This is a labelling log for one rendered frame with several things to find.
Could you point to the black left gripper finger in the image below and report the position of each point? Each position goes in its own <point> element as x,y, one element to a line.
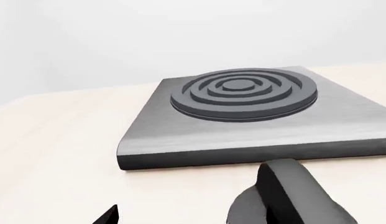
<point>110,217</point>

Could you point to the grey brushed metal stove plate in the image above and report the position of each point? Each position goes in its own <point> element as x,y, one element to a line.
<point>155,130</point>

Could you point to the dark ringed stove burner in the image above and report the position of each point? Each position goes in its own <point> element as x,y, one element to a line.
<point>242,102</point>

